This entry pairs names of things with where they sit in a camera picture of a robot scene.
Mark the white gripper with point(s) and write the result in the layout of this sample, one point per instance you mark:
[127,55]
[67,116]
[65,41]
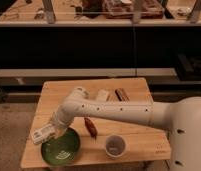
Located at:
[43,134]

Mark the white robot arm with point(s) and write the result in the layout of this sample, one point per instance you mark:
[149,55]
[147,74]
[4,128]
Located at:
[182,119]

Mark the green ceramic bowl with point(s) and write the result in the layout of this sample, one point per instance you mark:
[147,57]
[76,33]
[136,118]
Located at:
[63,150]

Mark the wooden table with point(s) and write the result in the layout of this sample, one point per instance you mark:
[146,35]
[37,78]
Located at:
[142,143]

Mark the beige packet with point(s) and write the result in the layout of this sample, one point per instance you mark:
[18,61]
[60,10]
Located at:
[102,95]

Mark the white cup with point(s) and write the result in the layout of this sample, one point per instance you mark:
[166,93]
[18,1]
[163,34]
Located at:
[115,146]

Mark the brown chocolate bar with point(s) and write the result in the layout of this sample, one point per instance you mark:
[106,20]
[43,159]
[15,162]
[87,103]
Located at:
[122,96]

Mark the black shelf unit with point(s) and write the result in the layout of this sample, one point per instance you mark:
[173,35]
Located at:
[44,40]

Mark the brown tray on shelf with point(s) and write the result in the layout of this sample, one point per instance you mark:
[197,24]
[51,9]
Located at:
[124,9]

